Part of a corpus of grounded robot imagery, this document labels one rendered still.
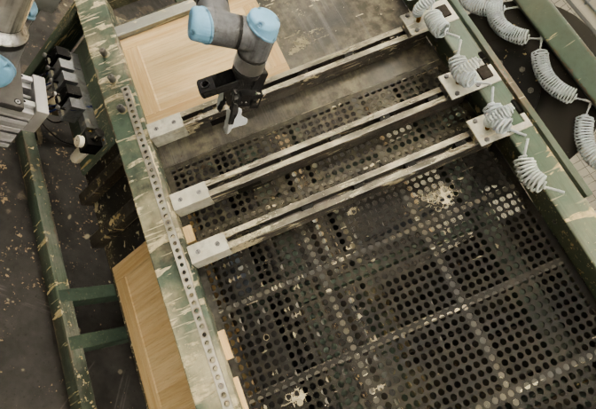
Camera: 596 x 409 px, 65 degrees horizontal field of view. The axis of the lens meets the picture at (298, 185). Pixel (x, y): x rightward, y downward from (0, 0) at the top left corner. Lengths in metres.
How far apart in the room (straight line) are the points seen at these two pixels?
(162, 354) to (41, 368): 0.50
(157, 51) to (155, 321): 1.06
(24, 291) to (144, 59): 1.09
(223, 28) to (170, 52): 0.91
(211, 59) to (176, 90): 0.18
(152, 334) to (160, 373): 0.15
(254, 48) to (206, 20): 0.12
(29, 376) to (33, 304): 0.29
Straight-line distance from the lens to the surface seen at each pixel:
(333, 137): 1.62
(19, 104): 1.38
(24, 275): 2.36
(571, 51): 2.17
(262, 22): 1.07
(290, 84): 1.73
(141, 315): 2.08
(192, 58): 1.93
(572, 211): 1.65
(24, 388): 2.21
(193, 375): 1.51
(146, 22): 2.06
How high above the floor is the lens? 1.98
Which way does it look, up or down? 28 degrees down
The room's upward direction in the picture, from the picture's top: 54 degrees clockwise
